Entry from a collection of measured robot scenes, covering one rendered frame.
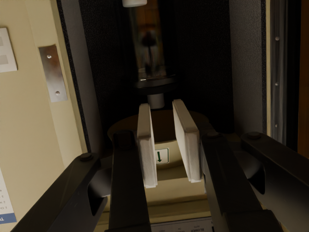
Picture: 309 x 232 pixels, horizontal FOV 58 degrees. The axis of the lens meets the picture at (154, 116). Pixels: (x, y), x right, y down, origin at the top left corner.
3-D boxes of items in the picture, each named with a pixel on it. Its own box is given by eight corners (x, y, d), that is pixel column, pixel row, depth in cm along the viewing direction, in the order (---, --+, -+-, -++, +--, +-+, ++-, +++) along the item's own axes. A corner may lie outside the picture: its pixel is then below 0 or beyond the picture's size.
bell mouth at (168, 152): (198, 105, 57) (200, 130, 59) (112, 115, 57) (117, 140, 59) (221, 135, 40) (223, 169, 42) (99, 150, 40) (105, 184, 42)
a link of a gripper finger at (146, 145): (157, 188, 15) (143, 189, 15) (154, 140, 22) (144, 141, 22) (151, 135, 14) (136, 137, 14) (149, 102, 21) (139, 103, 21)
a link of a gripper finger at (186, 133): (184, 131, 14) (199, 129, 14) (171, 99, 21) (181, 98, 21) (189, 184, 15) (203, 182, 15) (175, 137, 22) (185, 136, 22)
